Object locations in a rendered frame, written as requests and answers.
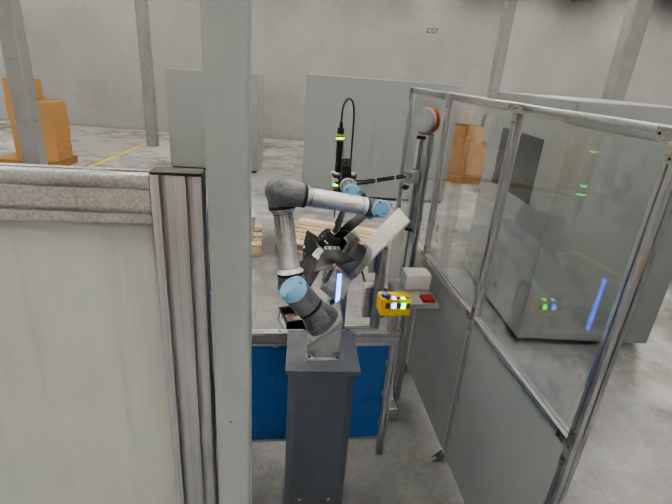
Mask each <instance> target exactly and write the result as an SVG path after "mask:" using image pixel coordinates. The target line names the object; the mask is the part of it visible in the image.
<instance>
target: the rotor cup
mask: <svg viewBox="0 0 672 504"><path fill-rule="evenodd" d="M330 231H332V230H331V229H329V228H327V229H325V230H323V231H322V232H321V233H320V234H319V236H318V237H317V239H316V244H317V245H318V246H319V247H320V248H321V249H323V250H324V246H338V247H340V250H343V248H344V247H345V245H346V240H345V239H344V238H340V239H338V237H333V236H334V234H335V233H334V232H333V231H332V232H333V233H334V234H333V233H332V232H330ZM322 235H324V236H323V237H322ZM324 240H325V241H326V242H328V244H327V243H326V242H325V241H324Z"/></svg>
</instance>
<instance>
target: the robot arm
mask: <svg viewBox="0 0 672 504"><path fill-rule="evenodd" d="M330 174H331V177H332V184H334V183H335V181H338V185H337V189H338V190H337V192H335V191H329V190H324V189H318V188H313V187H310V186H309V185H308V184H305V183H301V182H297V181H294V180H292V179H289V178H284V177H275V178H273V179H271V180H270V181H269V182H268V183H267V184H266V186H265V196H266V198H267V201H268V208H269V212H271V213H272V214H273V219H274V226H275V234H276V242H277V249H278V257H279V264H280V269H279V271H278V272H277V276H278V282H277V288H278V291H279V294H280V296H281V298H282V299H283V301H285V302H286V303H287V304H288V305H289V306H290V307H291V308H292V309H293V311H294V312H295V313H296V314H297V315H298V316H299V317H300V318H301V319H302V320H303V323H304V325H305V327H306V329H307V331H308V333H309V334H310V335H311V336H319V335H321V334H323V333H324V332H326V331H327V330H328V329H329V328H330V327H331V326H332V325H333V324H334V322H335V321H336V319H337V317H338V311H337V310H336V309H335V308H334V307H333V306H331V305H329V304H327V303H326V302H324V301H322V299H321V298H320V297H319V296H318V295H317V294H316V293H315V292H314V290H313V289H312V288H311V287H310V286H309V285H308V284H307V282H306V281H305V277H304V270H303V268H301V267H300V265H299V257H298V249H297V241H296V232H295V224H294V216H293V211H294V210H295V209H296V207H301V208H305V207H306V206H311V207H317V208H324V209H330V210H336V211H342V212H348V213H355V214H361V215H363V216H365V217H366V218H367V219H373V218H374V217H376V218H383V217H385V216H387V214H388V213H389V205H388V203H387V202H386V201H384V200H382V199H373V198H369V197H368V196H367V195H366V194H365V193H364V192H363V191H362V190H361V189H360V188H359V187H358V186H357V184H356V183H355V181H354V179H356V177H357V174H356V173H354V172H351V159H350V158H343V159H342V160H341V174H340V173H337V172H335V171H331V173H330ZM339 190H341V191H339Z"/></svg>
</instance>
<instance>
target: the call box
mask: <svg viewBox="0 0 672 504"><path fill-rule="evenodd" d="M383 293H384V292H378V295H377V303H376V307H377V309H378V312H379V314H380V315H389V316H409V315H410V311H411V304H412V300H411V298H410V296H409V294H408V293H407V292H387V293H389V294H390V297H389V298H390V300H386V297H384V296H382V294H383ZM392 297H400V298H401V297H405V299H397V298H396V299H392ZM406 297H409V298H410V299H406ZM386 303H390V309H386V308H385V307H386ZM392 303H401V304H402V303H410V309H406V307H405V309H392Z"/></svg>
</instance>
